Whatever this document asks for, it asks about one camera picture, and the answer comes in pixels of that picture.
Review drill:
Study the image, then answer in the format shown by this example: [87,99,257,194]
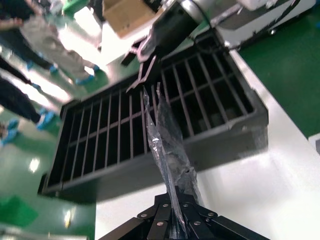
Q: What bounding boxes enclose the labelled cardboard box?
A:
[102,0,164,39]

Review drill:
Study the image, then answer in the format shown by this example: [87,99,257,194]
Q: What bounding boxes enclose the dark translucent antistatic bag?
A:
[141,81,206,240]

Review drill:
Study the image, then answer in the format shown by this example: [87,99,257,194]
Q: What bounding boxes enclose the person black shirt dark trousers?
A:
[0,56,58,131]

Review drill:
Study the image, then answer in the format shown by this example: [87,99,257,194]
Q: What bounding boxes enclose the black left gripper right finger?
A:
[178,194,271,240]

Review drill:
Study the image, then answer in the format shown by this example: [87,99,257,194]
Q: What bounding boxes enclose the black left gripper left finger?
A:
[96,191,176,240]

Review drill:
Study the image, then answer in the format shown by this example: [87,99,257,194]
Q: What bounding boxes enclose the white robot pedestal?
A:
[212,0,320,51]

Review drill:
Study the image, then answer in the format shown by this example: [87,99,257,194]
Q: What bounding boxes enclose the person black top beige trousers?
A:
[21,21,100,85]

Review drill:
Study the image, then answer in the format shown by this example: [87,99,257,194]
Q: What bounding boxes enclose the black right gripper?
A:
[121,2,201,94]

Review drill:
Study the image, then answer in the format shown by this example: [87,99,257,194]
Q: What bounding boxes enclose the black slotted container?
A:
[37,32,270,204]

